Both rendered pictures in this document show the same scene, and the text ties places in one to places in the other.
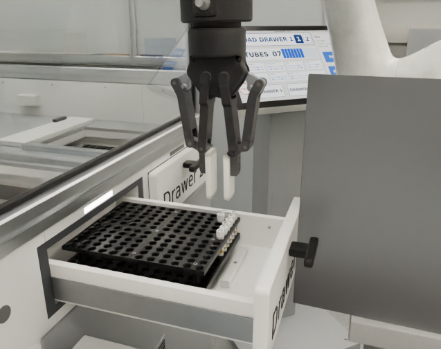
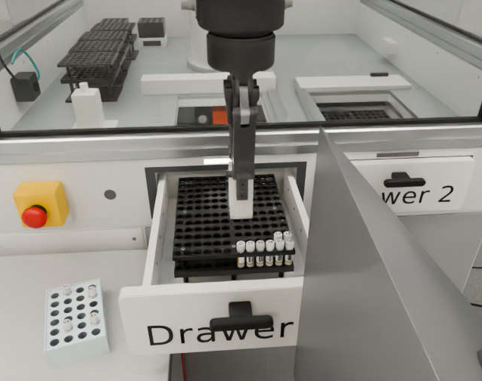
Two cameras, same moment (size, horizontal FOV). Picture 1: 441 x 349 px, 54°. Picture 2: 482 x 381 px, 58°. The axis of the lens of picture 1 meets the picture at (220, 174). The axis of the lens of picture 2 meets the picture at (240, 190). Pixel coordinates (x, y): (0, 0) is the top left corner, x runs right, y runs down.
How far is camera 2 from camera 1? 0.61 m
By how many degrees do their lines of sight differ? 61
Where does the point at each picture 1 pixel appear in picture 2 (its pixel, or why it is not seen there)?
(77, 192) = (195, 144)
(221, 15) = (201, 23)
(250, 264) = not seen: hidden behind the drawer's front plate
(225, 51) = (213, 63)
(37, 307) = (141, 205)
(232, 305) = not seen: hidden behind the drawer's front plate
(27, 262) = (134, 173)
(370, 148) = (328, 271)
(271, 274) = (146, 292)
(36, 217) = (144, 146)
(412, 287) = not seen: outside the picture
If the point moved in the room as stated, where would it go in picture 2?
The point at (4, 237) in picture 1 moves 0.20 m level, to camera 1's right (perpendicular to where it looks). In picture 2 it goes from (116, 148) to (140, 209)
